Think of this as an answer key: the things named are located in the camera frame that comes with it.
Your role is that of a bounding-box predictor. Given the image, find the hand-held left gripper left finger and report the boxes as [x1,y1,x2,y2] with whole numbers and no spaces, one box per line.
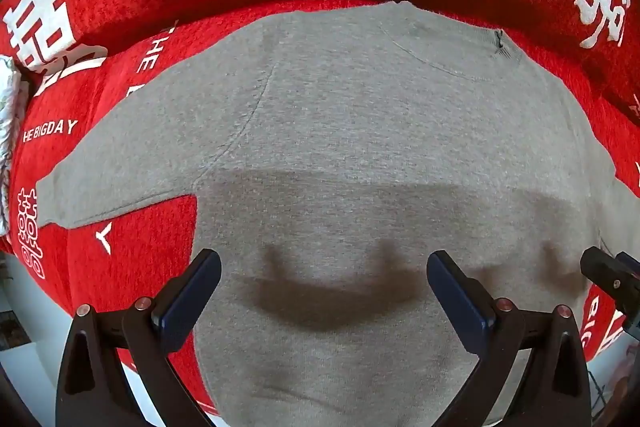
[56,248,222,427]

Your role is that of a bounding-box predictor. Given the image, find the black wire rack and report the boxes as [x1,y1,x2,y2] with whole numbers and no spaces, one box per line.
[588,369,618,419]

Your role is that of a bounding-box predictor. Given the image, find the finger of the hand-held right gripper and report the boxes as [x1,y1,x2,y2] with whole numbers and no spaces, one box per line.
[580,246,640,344]

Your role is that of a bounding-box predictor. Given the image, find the grey knit sweater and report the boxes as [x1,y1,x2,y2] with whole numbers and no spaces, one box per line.
[36,1,618,427]

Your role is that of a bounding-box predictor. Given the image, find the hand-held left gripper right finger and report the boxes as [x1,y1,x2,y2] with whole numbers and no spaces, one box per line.
[426,249,593,427]

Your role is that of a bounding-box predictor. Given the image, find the white quilted cloth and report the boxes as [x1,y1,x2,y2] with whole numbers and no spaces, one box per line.
[0,54,26,238]

